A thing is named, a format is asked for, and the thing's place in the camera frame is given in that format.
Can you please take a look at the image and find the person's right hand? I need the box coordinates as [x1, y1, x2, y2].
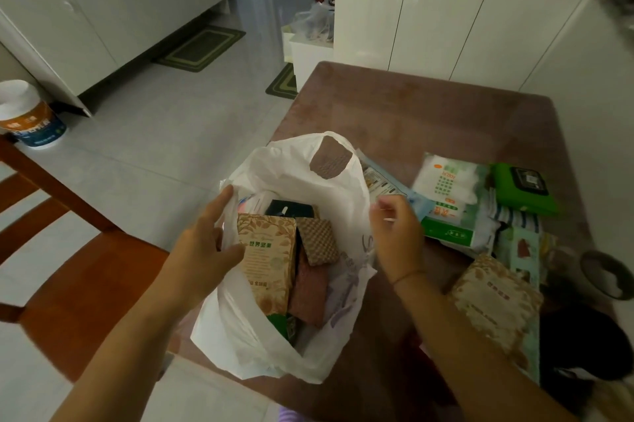
[369, 194, 428, 287]

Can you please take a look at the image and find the person's left hand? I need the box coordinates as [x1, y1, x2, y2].
[157, 184, 246, 311]

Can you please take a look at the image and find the light blue white packet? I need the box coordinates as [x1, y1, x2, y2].
[356, 149, 435, 225]

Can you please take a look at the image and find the beige green nut box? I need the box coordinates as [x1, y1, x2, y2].
[236, 212, 300, 343]

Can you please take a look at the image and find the white green glove packet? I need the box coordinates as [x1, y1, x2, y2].
[411, 153, 501, 249]

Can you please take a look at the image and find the white plastic bag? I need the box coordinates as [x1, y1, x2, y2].
[190, 131, 377, 386]

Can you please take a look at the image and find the dark green tissue box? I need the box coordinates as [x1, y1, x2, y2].
[265, 198, 320, 221]

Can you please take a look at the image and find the magenta beige nut box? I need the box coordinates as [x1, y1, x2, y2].
[445, 253, 545, 363]

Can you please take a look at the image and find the blue striped packet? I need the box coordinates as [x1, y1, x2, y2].
[487, 191, 542, 234]

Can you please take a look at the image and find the long light green box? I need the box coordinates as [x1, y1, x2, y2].
[495, 226, 544, 386]

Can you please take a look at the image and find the green wet wipes pack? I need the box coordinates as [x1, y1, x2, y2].
[490, 162, 561, 217]

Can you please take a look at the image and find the person's left forearm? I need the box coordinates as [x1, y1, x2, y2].
[49, 270, 199, 422]

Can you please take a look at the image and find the person's right forearm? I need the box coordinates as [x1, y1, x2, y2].
[394, 270, 581, 422]

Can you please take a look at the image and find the person's purple slipper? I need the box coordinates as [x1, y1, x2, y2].
[277, 404, 310, 422]

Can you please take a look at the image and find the clear plastic bag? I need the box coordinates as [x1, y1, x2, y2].
[292, 3, 335, 44]

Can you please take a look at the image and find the brown wooden chair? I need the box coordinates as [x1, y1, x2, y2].
[0, 137, 172, 383]

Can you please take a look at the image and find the reddish brown table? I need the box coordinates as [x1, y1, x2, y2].
[168, 61, 615, 422]

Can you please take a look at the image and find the small green doormat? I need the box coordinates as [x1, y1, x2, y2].
[265, 62, 299, 100]

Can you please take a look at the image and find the white low box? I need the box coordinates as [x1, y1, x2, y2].
[281, 24, 335, 93]

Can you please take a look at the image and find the grey metal cup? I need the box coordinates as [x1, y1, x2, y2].
[549, 248, 634, 301]

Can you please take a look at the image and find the large green doormat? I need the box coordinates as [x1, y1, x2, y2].
[153, 25, 247, 73]

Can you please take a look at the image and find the white three door cabinet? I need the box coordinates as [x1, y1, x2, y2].
[332, 0, 593, 92]

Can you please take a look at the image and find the white orange blue bucket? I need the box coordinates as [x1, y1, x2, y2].
[0, 79, 68, 149]

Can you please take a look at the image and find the white counter steel top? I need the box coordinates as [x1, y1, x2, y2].
[520, 0, 634, 338]

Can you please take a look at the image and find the long white cabinet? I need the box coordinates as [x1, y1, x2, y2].
[0, 0, 230, 118]

